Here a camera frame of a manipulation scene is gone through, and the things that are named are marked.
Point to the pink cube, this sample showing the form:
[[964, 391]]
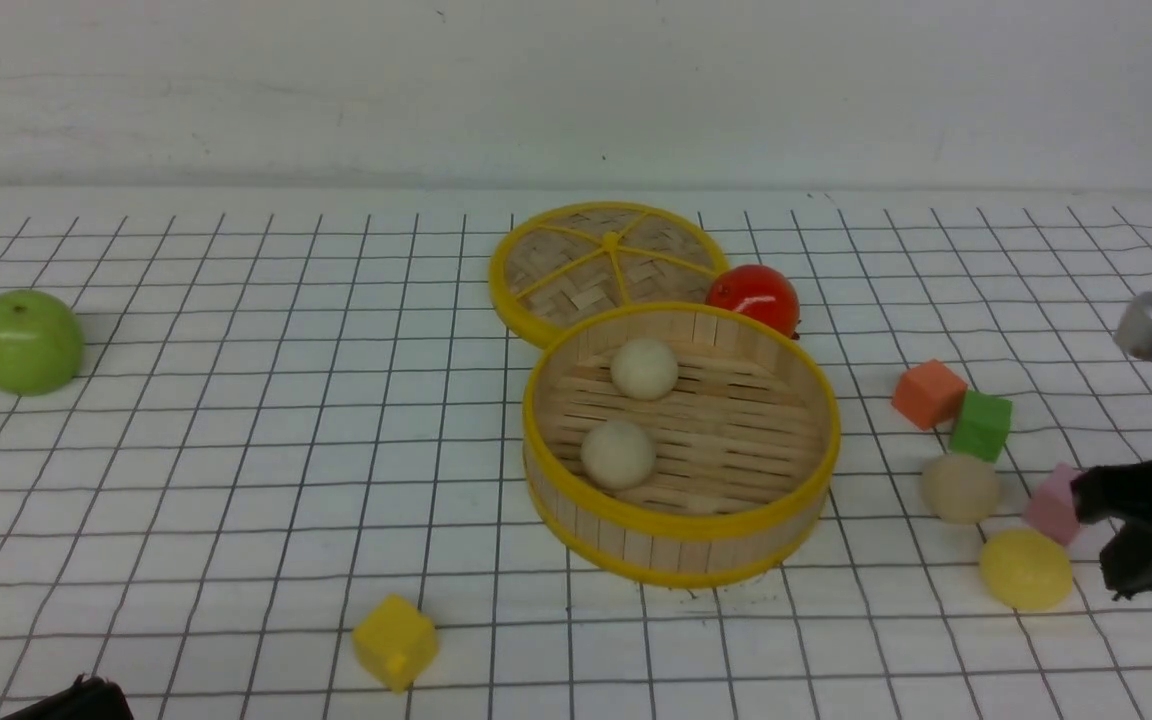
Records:
[[1051, 509]]

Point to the cream bun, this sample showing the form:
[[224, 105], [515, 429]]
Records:
[[960, 488], [645, 369], [618, 455]]

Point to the orange cube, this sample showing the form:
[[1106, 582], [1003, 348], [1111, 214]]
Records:
[[929, 394]]

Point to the green apple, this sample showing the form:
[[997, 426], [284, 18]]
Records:
[[41, 343]]

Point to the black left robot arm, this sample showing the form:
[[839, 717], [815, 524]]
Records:
[[88, 698]]

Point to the red tomato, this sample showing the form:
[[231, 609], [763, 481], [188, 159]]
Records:
[[761, 293]]

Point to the yellow cube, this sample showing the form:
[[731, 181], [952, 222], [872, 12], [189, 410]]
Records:
[[395, 643]]

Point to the yellow bun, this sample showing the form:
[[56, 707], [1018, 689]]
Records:
[[1025, 570]]

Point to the bamboo steamer lid yellow rim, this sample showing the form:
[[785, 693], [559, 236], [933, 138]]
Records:
[[566, 264]]

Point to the bamboo steamer tray yellow rim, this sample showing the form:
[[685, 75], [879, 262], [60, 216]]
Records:
[[745, 446]]

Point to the green cube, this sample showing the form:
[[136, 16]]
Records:
[[982, 426]]

